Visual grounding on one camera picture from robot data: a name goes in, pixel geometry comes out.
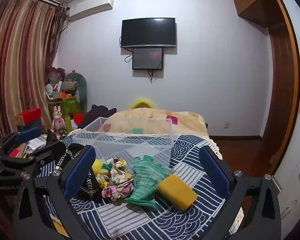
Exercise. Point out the pink rabbit toy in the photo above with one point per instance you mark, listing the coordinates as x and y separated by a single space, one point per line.
58 121

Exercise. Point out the green storage box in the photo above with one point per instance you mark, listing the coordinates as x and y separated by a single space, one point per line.
67 107

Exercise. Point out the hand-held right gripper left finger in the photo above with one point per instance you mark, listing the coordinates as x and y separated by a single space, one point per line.
80 173

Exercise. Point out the floral fabric scrunchie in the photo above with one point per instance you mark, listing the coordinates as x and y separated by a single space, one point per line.
117 180

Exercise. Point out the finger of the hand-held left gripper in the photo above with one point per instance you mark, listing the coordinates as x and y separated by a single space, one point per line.
52 147
27 133

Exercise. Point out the navy patterned cloth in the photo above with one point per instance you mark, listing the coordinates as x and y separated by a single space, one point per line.
140 222

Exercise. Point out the grey blue box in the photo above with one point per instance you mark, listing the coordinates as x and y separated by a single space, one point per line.
32 125

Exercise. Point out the green knit glove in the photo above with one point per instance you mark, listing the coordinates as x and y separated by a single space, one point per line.
145 180

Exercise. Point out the clear plastic storage box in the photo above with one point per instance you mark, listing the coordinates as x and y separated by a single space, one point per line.
140 140

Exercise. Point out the white air conditioner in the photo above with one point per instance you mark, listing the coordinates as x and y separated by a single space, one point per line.
90 7

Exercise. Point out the wooden overhead cabinet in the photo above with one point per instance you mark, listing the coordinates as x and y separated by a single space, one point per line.
252 2

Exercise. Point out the dark purple cloth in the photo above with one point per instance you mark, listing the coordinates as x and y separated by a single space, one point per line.
97 115

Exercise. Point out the wall-mounted black television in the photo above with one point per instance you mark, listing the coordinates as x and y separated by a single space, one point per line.
148 32

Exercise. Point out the white sliding wardrobe door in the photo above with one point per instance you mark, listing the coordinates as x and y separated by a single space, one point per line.
298 80

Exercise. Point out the pile of papers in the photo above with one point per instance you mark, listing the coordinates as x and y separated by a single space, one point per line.
35 143

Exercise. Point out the yellow sponge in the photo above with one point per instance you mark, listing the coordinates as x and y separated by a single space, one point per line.
177 191

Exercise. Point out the striped brown curtain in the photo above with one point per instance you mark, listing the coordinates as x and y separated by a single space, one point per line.
20 55

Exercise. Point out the small black wall monitor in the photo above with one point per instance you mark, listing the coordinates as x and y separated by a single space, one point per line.
147 58

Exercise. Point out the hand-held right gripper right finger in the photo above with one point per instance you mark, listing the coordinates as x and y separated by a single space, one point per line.
213 172

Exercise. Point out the dark red plastic bag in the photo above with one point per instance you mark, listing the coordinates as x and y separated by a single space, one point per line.
56 73

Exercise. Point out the red soft item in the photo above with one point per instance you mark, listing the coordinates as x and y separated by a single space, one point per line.
78 118

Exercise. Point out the green bottle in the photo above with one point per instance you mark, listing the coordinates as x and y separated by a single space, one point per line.
68 123

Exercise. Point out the orange patterned pillow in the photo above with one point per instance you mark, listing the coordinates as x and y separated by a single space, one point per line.
190 120

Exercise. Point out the grey stuffed animal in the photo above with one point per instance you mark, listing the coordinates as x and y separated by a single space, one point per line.
83 90

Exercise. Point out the yellow plush hat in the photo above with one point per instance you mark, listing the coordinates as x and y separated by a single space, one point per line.
140 103

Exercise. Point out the red box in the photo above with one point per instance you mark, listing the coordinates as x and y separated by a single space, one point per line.
28 116

